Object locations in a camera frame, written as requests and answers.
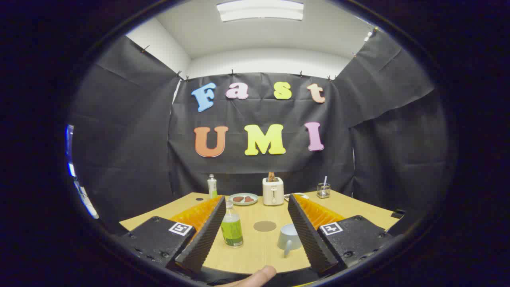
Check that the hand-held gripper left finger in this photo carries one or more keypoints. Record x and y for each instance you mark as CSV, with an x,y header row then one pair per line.
x,y
207,239

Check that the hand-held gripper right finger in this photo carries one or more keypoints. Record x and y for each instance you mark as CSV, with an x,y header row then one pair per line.
x,y
308,239

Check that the pale blue cup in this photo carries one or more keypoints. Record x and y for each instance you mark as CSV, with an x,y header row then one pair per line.
x,y
287,237

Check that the clear green juice bottle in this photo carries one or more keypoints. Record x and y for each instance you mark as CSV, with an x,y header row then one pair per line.
x,y
232,231

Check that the round brown coaster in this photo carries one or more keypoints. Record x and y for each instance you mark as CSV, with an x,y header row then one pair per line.
x,y
265,226

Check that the white green tube bottle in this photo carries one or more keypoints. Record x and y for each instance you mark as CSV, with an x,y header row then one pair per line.
x,y
212,185

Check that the white divided tray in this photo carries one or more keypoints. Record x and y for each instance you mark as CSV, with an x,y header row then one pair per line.
x,y
302,195

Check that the pale green plate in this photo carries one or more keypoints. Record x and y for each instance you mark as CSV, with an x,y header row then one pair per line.
x,y
241,203

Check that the square clear glass holder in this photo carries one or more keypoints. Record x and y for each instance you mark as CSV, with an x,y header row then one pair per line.
x,y
323,192

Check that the wooden table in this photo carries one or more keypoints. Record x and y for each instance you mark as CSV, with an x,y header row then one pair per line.
x,y
255,255

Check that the white toaster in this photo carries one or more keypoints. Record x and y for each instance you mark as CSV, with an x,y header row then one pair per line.
x,y
273,193

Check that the white straw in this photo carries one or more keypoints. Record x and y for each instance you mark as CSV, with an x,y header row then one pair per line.
x,y
325,180

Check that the brown toast slice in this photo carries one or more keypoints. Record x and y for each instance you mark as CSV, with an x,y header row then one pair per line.
x,y
271,176

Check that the small black table clamp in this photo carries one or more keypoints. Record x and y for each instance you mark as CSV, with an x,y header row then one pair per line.
x,y
398,213

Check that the black backdrop cloth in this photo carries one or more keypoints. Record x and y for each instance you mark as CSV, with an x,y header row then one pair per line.
x,y
239,115

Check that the ceiling light panel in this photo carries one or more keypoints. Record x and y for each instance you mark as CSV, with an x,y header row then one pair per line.
x,y
259,10

